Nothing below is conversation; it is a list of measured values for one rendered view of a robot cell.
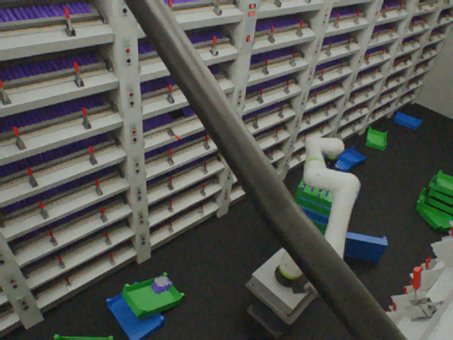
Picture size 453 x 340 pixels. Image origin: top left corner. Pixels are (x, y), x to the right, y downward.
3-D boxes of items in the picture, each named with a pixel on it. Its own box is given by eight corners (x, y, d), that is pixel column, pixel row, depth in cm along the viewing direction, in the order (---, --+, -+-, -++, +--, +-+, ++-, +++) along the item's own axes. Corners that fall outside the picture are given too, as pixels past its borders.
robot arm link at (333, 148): (345, 150, 204) (346, 135, 209) (324, 149, 206) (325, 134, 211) (341, 162, 217) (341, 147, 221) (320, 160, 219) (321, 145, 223)
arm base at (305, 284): (323, 293, 180) (326, 287, 176) (305, 309, 171) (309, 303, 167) (287, 259, 193) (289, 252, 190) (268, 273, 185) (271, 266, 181)
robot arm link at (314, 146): (324, 176, 189) (327, 158, 184) (303, 173, 191) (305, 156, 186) (321, 150, 221) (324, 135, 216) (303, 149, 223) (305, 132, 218)
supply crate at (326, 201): (341, 193, 253) (344, 185, 248) (335, 210, 239) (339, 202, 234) (303, 179, 262) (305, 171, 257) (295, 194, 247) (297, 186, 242)
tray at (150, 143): (228, 120, 211) (234, 110, 204) (142, 153, 177) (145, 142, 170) (210, 97, 217) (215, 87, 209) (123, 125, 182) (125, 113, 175)
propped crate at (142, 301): (161, 281, 218) (165, 272, 215) (180, 304, 207) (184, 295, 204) (120, 294, 194) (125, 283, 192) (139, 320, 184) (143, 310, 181)
